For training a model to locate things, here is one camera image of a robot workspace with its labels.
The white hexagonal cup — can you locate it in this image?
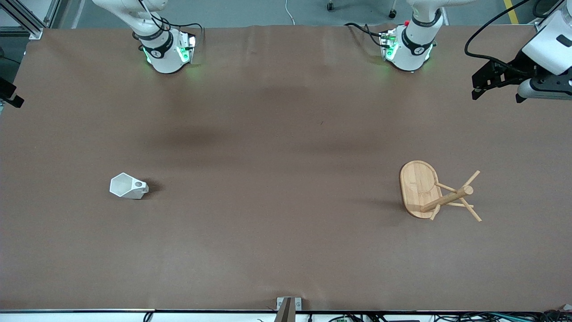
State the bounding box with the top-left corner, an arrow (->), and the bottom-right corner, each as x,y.
109,173 -> 149,200

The wooden cup rack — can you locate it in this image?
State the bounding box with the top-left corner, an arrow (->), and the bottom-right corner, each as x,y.
399,160 -> 483,223

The brown table cover sheet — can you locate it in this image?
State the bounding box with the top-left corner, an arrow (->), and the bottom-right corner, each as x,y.
0,25 -> 572,311

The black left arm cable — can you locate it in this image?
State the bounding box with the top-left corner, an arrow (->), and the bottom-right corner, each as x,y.
464,0 -> 543,64

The aluminium frame profile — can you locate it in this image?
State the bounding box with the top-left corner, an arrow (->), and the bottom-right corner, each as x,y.
0,0 -> 61,40

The black left base cable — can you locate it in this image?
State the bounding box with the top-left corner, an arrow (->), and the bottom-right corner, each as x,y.
344,22 -> 387,48

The black base cable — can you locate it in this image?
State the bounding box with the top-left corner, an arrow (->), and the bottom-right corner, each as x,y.
132,0 -> 204,45
344,22 -> 387,48

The black right base cable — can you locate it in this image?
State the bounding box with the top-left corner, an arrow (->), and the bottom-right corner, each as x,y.
132,0 -> 204,45

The white table edge rail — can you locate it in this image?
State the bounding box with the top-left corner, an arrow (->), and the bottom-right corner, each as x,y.
0,309 -> 572,322

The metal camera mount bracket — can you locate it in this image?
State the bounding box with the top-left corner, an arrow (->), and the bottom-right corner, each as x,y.
275,297 -> 303,322

